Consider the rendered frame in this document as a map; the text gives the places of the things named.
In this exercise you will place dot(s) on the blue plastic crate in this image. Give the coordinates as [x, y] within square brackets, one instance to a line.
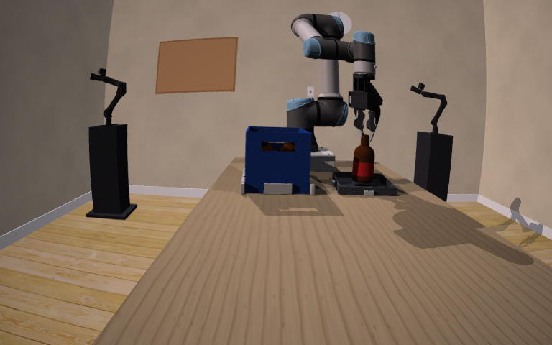
[277, 167]

